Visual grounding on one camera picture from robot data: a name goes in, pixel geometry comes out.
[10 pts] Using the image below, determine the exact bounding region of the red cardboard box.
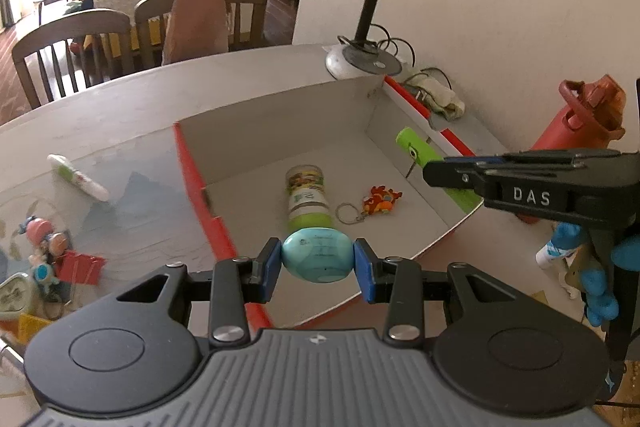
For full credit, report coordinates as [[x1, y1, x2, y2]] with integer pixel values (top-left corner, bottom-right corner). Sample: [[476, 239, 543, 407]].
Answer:
[[174, 77, 480, 259]]

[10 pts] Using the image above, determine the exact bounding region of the wooden chair with pink cloth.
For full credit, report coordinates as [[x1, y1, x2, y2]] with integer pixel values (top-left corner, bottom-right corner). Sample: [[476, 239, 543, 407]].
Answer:
[[134, 0, 268, 69]]

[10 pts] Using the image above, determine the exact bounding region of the blue white rabbit keychain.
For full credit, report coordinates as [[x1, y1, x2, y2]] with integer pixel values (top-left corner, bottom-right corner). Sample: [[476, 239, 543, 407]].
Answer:
[[32, 262, 58, 295]]

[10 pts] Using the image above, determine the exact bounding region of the pink cloth on chair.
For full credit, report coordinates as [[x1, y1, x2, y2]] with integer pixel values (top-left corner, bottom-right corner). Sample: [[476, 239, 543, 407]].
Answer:
[[163, 0, 229, 65]]

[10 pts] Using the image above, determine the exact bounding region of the teal egg shaped toy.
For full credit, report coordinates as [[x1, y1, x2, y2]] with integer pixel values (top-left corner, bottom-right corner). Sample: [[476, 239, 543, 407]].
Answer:
[[282, 228, 355, 284]]

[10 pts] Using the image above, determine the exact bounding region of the pink pig figurine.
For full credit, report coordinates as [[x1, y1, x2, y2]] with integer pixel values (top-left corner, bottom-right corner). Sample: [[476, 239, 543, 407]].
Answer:
[[18, 216, 70, 268]]

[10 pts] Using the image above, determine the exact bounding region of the correction tape dispenser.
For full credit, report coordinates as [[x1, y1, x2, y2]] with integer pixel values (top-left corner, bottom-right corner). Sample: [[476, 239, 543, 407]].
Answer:
[[0, 273, 38, 322]]

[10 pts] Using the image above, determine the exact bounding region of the green lid spice jar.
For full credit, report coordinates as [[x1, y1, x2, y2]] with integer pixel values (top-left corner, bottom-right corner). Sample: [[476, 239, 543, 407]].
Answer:
[[285, 165, 333, 232]]

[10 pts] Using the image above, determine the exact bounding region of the orange fish keychain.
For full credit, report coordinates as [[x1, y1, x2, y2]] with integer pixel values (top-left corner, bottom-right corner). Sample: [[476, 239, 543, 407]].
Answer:
[[335, 185, 402, 225]]

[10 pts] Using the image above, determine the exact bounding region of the red water bottle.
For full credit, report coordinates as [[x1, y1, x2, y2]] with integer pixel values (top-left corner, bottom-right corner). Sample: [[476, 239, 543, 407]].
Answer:
[[516, 74, 627, 223]]

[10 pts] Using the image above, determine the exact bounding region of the white green glue pen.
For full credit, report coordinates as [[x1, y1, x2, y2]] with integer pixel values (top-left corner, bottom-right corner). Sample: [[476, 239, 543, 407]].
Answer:
[[47, 154, 110, 202]]

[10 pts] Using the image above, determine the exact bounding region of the dark wooden chair centre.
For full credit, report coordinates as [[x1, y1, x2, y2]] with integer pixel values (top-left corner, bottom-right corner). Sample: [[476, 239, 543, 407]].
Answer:
[[12, 9, 134, 109]]

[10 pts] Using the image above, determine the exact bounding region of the red binder clip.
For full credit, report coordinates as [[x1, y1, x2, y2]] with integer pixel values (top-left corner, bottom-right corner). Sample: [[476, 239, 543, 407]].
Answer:
[[54, 251, 106, 286]]

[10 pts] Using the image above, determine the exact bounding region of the yellow rectangular box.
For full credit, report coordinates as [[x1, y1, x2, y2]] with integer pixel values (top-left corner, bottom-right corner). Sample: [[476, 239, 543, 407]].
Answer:
[[0, 313, 51, 346]]

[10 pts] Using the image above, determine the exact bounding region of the right blue gloved hand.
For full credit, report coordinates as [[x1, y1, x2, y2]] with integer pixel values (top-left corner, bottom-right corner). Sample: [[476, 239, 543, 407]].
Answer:
[[535, 222, 639, 327]]

